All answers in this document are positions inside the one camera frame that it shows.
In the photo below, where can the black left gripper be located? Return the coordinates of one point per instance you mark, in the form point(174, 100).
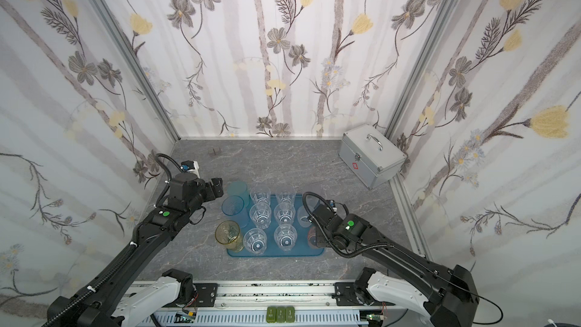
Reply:
point(215, 188)

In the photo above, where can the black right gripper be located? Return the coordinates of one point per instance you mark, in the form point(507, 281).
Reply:
point(318, 238)

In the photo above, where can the pink transparent cup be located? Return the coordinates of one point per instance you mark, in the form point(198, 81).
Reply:
point(311, 236)

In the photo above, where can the teal transparent cup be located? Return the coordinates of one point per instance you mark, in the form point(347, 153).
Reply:
point(240, 189)

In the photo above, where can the blue transparent tall cup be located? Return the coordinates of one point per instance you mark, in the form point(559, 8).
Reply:
point(234, 209)

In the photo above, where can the yellow transparent cup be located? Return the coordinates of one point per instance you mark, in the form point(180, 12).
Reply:
point(228, 234)

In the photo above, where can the clear faceted glass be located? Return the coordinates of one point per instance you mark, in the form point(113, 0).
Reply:
point(255, 241)
point(285, 194)
point(260, 213)
point(284, 213)
point(261, 193)
point(285, 237)

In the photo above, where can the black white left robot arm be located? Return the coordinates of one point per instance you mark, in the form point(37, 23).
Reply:
point(95, 303)

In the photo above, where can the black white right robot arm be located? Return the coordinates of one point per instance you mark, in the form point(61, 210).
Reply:
point(451, 293)

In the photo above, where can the teal plastic tray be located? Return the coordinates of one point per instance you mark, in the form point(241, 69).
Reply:
point(301, 249)

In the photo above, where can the green button box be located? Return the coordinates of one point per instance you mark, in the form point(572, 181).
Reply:
point(280, 314)

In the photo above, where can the silver aluminium case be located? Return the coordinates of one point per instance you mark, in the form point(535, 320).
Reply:
point(370, 155)

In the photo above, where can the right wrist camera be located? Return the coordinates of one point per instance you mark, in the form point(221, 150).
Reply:
point(332, 215)

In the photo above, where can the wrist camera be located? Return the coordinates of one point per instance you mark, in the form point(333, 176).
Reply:
point(332, 215)
point(190, 166)

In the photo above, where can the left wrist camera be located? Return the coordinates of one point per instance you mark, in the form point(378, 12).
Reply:
point(190, 166)

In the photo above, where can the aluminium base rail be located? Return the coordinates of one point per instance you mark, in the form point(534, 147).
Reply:
point(310, 295)

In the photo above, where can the white perforated cable duct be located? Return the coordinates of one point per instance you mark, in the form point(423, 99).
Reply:
point(258, 318)

